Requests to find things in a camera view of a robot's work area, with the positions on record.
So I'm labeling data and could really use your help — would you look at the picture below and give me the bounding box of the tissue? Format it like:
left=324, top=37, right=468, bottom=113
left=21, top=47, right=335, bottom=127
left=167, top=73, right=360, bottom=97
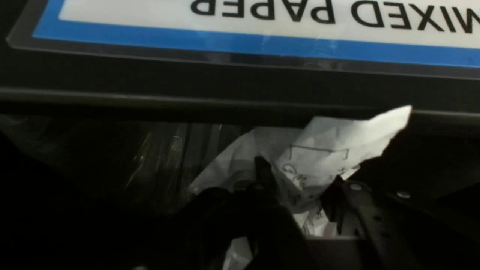
left=189, top=107, right=411, bottom=270

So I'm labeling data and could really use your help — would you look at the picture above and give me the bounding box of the black bin liner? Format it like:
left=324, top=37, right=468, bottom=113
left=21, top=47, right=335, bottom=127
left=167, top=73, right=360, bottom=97
left=0, top=115, right=246, bottom=217

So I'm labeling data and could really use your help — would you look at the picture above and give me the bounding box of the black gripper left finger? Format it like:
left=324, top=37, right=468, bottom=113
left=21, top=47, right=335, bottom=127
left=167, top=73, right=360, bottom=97
left=149, top=155, right=306, bottom=270

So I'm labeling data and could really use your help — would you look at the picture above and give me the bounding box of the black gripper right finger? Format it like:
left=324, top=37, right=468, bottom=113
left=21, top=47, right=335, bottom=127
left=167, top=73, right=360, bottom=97
left=320, top=181, right=480, bottom=270

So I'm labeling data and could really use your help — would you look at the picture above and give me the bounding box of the left black bin door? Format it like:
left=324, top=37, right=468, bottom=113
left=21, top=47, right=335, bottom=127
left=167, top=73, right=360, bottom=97
left=0, top=0, right=480, bottom=124

